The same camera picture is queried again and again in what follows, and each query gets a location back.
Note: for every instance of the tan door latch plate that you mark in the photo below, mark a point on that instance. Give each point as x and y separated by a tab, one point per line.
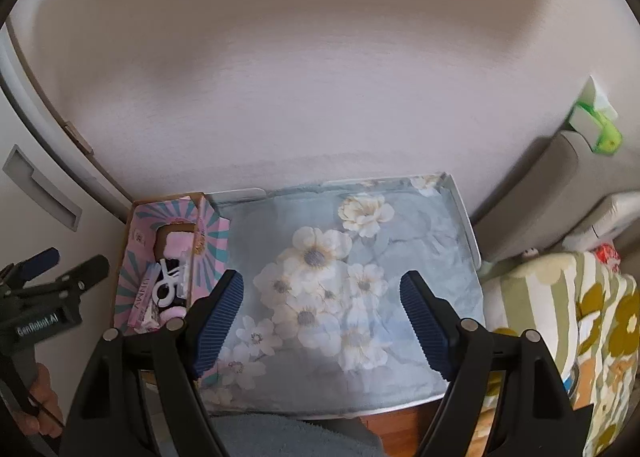
80	139

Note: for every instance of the blue fleece garment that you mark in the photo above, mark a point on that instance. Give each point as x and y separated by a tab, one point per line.
280	437

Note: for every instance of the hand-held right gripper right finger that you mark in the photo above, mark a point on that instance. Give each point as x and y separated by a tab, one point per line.
425	322

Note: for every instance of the pink printed cardboard box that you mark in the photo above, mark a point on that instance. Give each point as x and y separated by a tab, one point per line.
132	242

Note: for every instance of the green floral striped cushion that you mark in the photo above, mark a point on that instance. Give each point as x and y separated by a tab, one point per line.
540	282

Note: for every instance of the green tissue pack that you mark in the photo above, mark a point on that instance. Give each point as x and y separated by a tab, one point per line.
607	137

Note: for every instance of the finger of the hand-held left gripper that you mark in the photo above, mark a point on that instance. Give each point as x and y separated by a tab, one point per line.
90	268
42	258

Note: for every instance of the white pillow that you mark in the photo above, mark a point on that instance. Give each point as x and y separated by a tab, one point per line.
610	217

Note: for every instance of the floral blue tablecloth tray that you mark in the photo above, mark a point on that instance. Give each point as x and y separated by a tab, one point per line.
410	237

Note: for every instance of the person's left hand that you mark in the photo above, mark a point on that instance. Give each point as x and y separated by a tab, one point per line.
45	402

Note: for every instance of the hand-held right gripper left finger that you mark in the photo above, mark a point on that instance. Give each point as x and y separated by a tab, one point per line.
220	322

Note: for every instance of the white plastic scissors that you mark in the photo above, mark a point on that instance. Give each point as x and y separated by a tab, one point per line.
167	287

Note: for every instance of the red patterned cloth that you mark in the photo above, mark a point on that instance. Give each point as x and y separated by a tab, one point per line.
607	257

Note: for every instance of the white folding table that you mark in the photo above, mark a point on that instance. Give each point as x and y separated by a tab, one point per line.
467	222

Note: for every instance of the long pink cosmetic box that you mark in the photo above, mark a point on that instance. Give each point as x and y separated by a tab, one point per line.
142	294

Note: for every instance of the pink fluffy scrunchie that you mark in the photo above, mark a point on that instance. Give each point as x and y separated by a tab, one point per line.
175	243
175	313

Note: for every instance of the white door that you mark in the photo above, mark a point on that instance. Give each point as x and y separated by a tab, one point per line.
20	112

